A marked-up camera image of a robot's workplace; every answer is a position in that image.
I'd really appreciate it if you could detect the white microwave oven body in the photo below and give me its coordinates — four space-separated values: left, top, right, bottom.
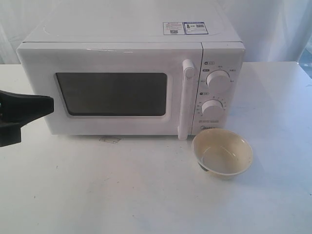
21 6 245 138

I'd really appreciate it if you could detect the upper white control knob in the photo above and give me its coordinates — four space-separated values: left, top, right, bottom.
206 70 231 90

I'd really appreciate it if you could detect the white microwave door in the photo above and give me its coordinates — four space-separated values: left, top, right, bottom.
17 42 203 139

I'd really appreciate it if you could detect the right warning label sticker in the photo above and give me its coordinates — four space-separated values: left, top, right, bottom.
183 21 209 35

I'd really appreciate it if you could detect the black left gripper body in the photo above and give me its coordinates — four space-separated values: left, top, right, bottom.
0 122 21 147

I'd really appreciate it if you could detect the lower white control knob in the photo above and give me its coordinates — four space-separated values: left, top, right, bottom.
201 99 224 118

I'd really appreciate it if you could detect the cream ceramic bowl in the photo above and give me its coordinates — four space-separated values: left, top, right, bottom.
192 128 254 180

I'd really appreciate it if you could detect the clear tape patch on table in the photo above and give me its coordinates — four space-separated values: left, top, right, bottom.
99 136 121 144

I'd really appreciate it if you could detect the warning label sticker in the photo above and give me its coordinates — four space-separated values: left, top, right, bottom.
163 22 185 35
183 21 209 35

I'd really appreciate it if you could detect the white control knob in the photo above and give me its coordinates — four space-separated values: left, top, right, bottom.
206 70 231 90
201 99 224 118

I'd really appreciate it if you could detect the left warning label sticker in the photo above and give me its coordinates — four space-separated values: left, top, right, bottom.
163 22 185 35

